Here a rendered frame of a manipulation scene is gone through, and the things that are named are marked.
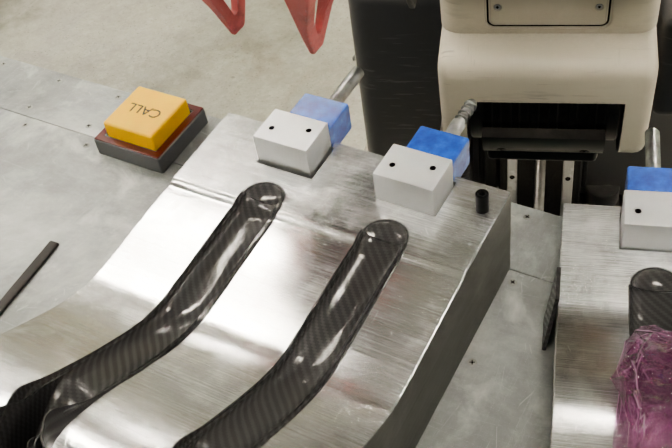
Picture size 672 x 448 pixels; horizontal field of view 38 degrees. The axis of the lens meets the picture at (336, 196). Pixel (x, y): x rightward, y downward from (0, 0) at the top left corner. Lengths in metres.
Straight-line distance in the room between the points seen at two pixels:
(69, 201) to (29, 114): 0.15
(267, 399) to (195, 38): 1.93
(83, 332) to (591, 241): 0.38
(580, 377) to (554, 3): 0.47
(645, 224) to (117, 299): 0.39
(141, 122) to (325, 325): 0.35
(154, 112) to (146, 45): 1.58
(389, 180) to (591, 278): 0.17
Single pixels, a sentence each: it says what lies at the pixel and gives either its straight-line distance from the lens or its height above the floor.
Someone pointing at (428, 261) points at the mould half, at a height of 0.89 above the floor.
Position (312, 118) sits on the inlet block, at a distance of 0.81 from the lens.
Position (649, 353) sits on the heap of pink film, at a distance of 0.65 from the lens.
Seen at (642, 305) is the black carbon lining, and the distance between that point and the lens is 0.74.
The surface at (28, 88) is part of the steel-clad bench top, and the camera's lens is 1.11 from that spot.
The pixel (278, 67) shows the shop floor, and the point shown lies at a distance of 2.36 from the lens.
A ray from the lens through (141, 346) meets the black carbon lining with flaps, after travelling 0.70.
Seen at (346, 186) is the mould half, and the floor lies 0.89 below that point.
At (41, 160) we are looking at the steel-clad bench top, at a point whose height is 0.80.
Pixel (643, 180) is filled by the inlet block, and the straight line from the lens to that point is 0.80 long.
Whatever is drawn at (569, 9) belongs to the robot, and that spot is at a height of 0.84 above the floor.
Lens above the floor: 1.43
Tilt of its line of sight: 45 degrees down
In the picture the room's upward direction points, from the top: 10 degrees counter-clockwise
